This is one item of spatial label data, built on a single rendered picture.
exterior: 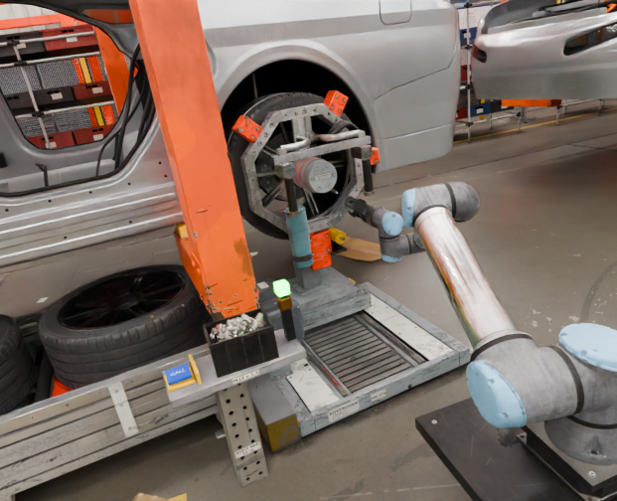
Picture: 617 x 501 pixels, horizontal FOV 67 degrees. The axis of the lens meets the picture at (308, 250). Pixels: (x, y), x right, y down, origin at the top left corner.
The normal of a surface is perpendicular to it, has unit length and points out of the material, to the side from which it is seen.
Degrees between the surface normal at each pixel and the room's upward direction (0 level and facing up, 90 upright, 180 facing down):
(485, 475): 0
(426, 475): 0
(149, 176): 90
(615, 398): 92
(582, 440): 72
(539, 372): 32
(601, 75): 104
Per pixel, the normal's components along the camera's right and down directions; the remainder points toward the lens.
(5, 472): 0.41, 0.28
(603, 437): -0.27, 0.08
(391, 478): -0.14, -0.92
